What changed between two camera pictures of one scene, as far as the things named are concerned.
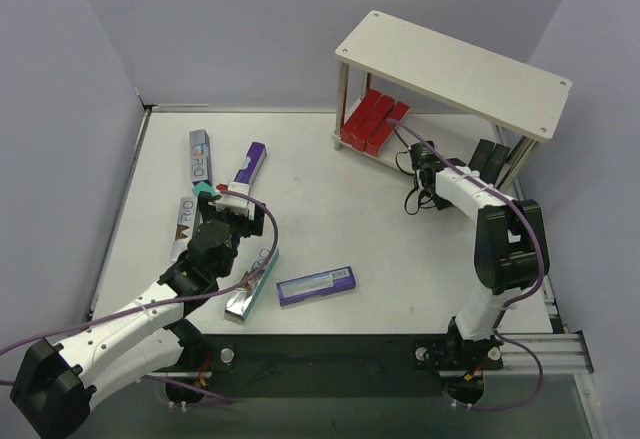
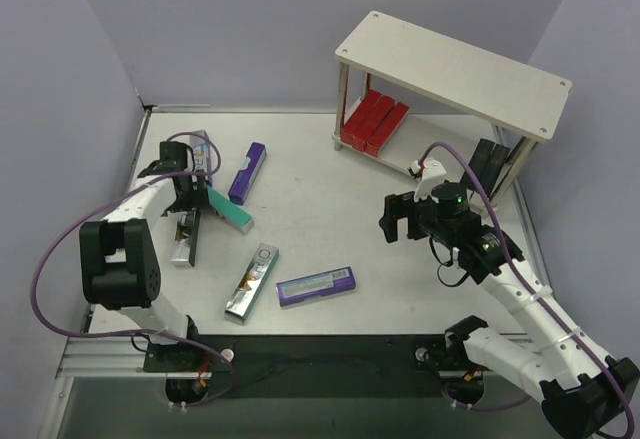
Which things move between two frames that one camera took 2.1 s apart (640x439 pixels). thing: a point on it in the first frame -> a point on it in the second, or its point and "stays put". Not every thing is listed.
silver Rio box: (185, 227) stays put
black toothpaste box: (497, 158) stays put
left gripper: (252, 224) -> (189, 204)
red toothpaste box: (372, 122) stays put
